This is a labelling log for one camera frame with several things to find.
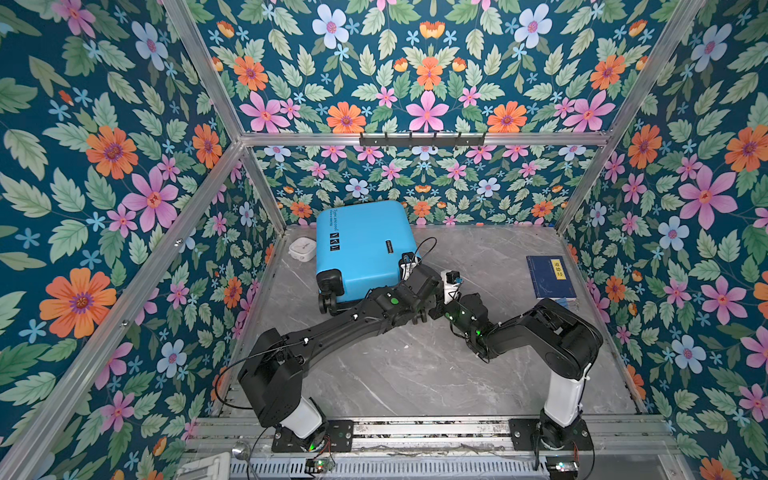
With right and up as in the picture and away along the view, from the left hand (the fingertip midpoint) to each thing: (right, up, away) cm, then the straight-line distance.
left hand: (434, 285), depth 80 cm
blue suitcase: (-21, +11, +6) cm, 25 cm away
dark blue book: (+44, 0, +24) cm, 50 cm away
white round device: (-46, +10, +28) cm, 55 cm away
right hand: (-2, -1, +10) cm, 10 cm away
